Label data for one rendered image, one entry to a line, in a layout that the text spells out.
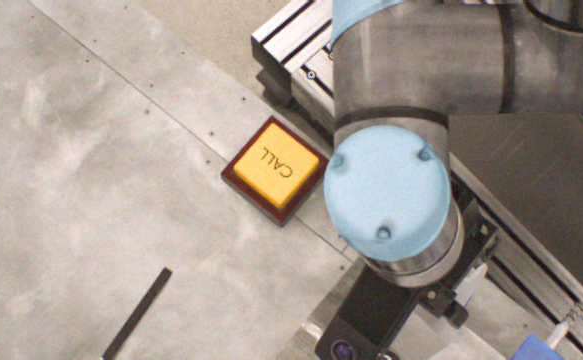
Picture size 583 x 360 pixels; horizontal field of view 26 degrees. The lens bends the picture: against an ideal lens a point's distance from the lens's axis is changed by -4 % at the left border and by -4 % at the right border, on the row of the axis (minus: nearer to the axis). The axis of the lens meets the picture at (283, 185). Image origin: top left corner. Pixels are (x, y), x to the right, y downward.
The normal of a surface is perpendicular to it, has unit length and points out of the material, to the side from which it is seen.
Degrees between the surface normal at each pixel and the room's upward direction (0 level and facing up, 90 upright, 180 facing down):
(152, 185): 0
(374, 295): 39
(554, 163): 0
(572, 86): 53
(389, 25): 2
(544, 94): 59
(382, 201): 12
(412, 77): 20
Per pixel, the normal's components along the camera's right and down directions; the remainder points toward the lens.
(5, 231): -0.01, -0.27
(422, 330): -0.51, 0.54
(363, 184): -0.22, -0.25
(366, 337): -0.49, 0.18
